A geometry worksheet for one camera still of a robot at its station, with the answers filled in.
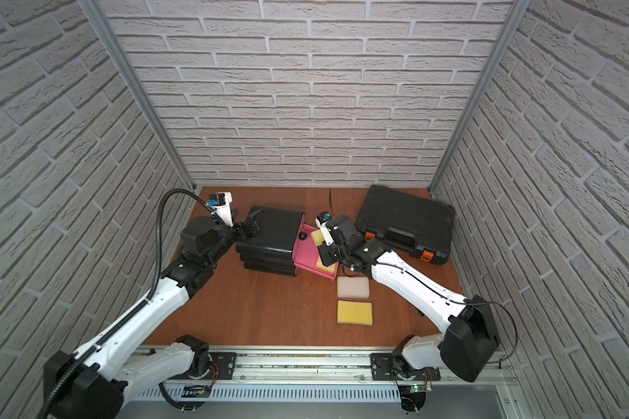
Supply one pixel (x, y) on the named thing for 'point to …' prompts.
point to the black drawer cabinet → (273, 249)
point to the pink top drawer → (305, 252)
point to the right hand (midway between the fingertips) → (327, 246)
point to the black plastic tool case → (416, 225)
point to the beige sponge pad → (353, 287)
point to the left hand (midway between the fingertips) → (255, 206)
